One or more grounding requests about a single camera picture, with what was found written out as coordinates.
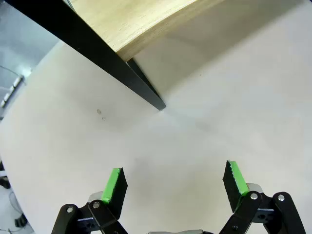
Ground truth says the white floor power strip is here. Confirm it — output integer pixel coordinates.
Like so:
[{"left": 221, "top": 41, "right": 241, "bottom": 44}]
[{"left": 0, "top": 75, "right": 25, "bottom": 108}]

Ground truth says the green-padded left gripper right finger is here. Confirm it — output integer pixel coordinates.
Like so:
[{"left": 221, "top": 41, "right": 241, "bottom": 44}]
[{"left": 218, "top": 160, "right": 307, "bottom": 234}]

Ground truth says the green-padded left gripper left finger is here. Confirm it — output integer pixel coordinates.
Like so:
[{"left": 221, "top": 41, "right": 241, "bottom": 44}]
[{"left": 51, "top": 167, "right": 129, "bottom": 234}]

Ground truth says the two-tier wooden black-framed shelf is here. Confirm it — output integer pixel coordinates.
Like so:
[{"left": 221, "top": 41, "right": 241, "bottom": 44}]
[{"left": 4, "top": 0, "right": 225, "bottom": 112}]

